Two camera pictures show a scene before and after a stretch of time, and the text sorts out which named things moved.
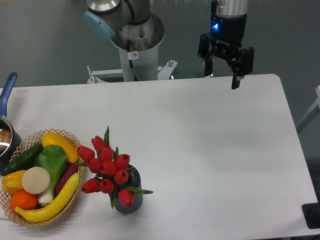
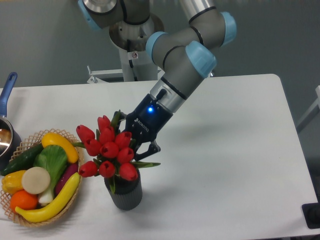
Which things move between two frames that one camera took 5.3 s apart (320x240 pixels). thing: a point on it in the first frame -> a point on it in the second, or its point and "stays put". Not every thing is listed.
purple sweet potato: (70, 170) stays put
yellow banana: (45, 213) stays put
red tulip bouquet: (111, 169) -> (112, 152)
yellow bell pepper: (12, 182) stays put
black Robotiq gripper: (227, 32) -> (145, 124)
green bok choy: (54, 159) stays put
